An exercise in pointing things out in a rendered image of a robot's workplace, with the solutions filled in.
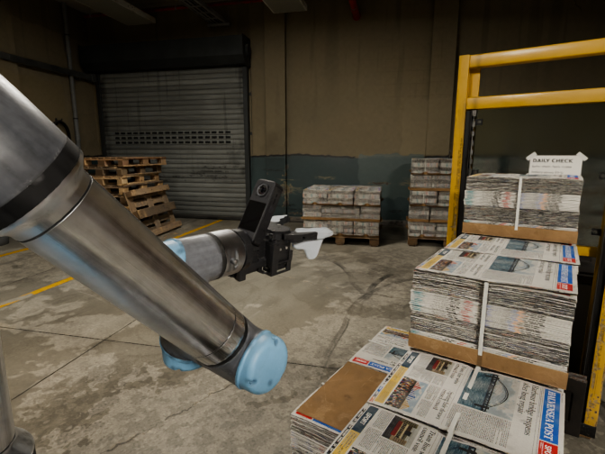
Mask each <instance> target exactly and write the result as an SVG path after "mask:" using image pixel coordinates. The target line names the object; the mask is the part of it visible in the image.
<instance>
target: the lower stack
mask: <svg viewBox="0 0 605 454"><path fill-rule="evenodd" d="M408 339H409V331H405V330H402V329H398V328H393V327H389V326H385V327H384V328H383V329H382V330H380V331H379V332H378V333H377V334H376V335H375V336H374V337H373V339H372V340H368V343H367V344H366V345H365V346H364V347H363V348H362V349H361V350H359V351H358V352H357V353H356V354H355V355H354V356H353V357H352V358H351V359H350V360H349V361H350V362H352V363H356V364H358V365H360V366H363V367H366V368H371V369H373V370H376V371H379V372H382V373H385V374H387V375H388V374H389V373H390V372H391V370H392V369H393V368H394V366H395V365H396V364H397V363H398V362H399V360H400V359H401V358H402V357H403V356H404V355H405V353H406V352H407V351H408V350H410V346H408ZM369 341H370V342H369ZM318 389H319V388H318ZM318 389H317V390H318ZM317 390H315V391H314V392H313V393H312V394H311V395H310V396H308V397H307V398H306V399H305V400H304V401H303V402H302V403H301V404H300V405H299V406H298V407H297V408H296V409H295V410H294V411H293V412H292V413H291V417H292V420H291V422H292V424H291V430H290V433H291V434H290V435H291V441H292V442H291V444H290V446H291V447H292V449H293V452H292V454H323V453H324V452H325V451H326V449H327V448H328V447H329V446H330V444H331V443H332V442H333V441H334V440H335V439H336V438H337V437H338V436H339V434H340V433H341V431H340V430H338V429H336V428H333V427H331V426H329V425H328V424H326V423H323V422H320V421H318V420H315V419H313V418H311V417H310V416H307V415H305V414H302V413H299V412H297V411H296V410H297V409H298V408H299V407H300V406H301V405H302V404H303V403H304V402H306V401H307V400H308V399H309V398H310V397H311V396H312V395H313V394H314V393H315V392H316V391H317Z"/></svg>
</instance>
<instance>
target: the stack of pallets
mask: <svg viewBox="0 0 605 454"><path fill-rule="evenodd" d="M134 159H138V160H139V163H138V164H133V160H134ZM151 159H157V160H158V164H151V163H150V160H151ZM91 160H97V162H98V165H92V161H91ZM114 160H118V164H114V162H113V161H114ZM166 164H167V163H166V157H95V158H84V170H85V171H86V172H87V173H88V169H95V173H89V175H90V176H91V177H92V178H94V179H95V180H96V181H97V182H98V183H99V184H100V185H101V186H102V187H103V188H105V189H106V190H107V191H108V192H109V193H110V194H111V195H112V196H113V197H114V198H116V199H117V200H118V201H119V202H120V203H121V204H122V205H123V206H124V207H126V208H127V209H128V204H127V201H126V202H125V199H124V197H123V194H122V193H123V192H127V191H129V190H134V189H140V188H145V187H147V184H150V183H155V186H162V185H163V180H159V178H158V173H162V171H161V165H166ZM129 168H134V171H132V172H129ZM145 168H153V172H146V171H145ZM109 169H116V171H114V172H109ZM144 176H150V180H144ZM127 177H131V179H129V180H127ZM108 179H111V180H108ZM131 186H136V187H131ZM128 210H129V209H128ZM129 211H130V210H129Z"/></svg>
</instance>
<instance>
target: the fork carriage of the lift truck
mask: <svg viewBox="0 0 605 454"><path fill-rule="evenodd" d="M586 387H587V376H583V375H579V374H576V373H573V372H569V375H568V380H567V386H566V390H564V393H565V405H564V433H566V434H569V435H572V436H574V437H577V438H579V435H580V429H581V422H582V411H583V406H584V399H585V393H586Z"/></svg>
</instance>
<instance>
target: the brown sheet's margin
mask: <svg viewBox="0 0 605 454"><path fill-rule="evenodd" d="M408 346H410V347H413V348H416V349H419V350H425V351H428V352H432V353H435V354H438V355H441V356H445V357H449V358H452V359H457V360H461V361H464V362H467V363H471V364H474V365H477V366H480V367H484V368H489V369H493V370H496V371H500V372H502V373H506V374H510V375H513V376H516V377H522V378H525V379H528V380H532V381H535V382H538V383H541V384H545V385H548V386H554V387H557V388H561V389H564V390H566V386H567V380H568V375H569V366H568V367H567V373H565V372H562V371H558V370H554V369H551V368H545V367H541V366H538V365H534V364H530V363H527V362H523V361H519V360H516V359H510V358H506V357H503V356H500V355H496V354H492V353H489V352H485V351H483V352H482V356H480V355H478V350H476V349H472V348H468V347H465V346H461V345H457V344H453V343H449V342H445V341H442V340H436V339H432V338H429V337H426V336H422V335H419V334H415V333H412V332H411V330H410V331H409V339H408Z"/></svg>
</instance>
